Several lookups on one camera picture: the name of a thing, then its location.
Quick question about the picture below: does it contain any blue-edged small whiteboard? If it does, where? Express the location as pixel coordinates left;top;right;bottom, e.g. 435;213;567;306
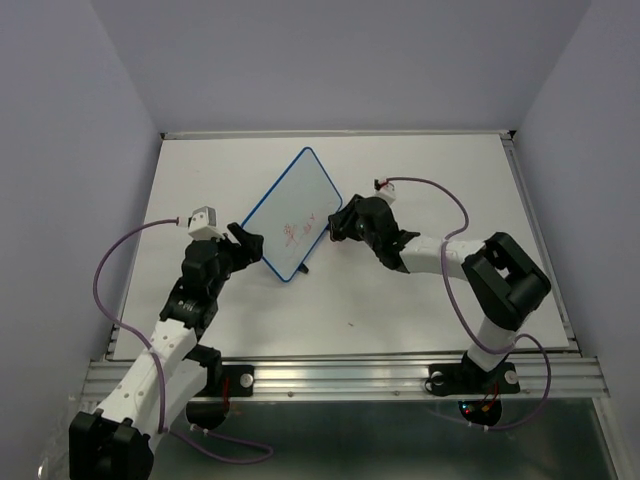
242;147;343;282

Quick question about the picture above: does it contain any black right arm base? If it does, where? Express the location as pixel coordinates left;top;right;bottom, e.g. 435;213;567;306
424;354;521;430

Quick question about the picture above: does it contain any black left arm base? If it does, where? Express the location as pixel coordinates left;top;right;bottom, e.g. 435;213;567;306
185;345;255;430

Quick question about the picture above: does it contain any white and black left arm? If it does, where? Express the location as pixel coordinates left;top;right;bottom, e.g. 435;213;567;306
68;223;264;479

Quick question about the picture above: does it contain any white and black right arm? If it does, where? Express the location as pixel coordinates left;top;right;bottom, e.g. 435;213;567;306
328;194;551;390

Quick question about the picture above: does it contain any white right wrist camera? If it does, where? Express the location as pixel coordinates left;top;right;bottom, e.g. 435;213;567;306
374;178;397;205

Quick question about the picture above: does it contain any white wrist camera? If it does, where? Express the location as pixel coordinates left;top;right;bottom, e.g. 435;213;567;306
374;178;397;205
177;206;224;241

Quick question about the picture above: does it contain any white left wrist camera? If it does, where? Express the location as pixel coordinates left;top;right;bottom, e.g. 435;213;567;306
177;206;224;241

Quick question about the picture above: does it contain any white table edge rail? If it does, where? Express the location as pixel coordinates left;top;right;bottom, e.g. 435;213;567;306
160;129;516;140

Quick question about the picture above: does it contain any aluminium front mounting rail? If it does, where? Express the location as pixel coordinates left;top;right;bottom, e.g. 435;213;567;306
80;352;609;404

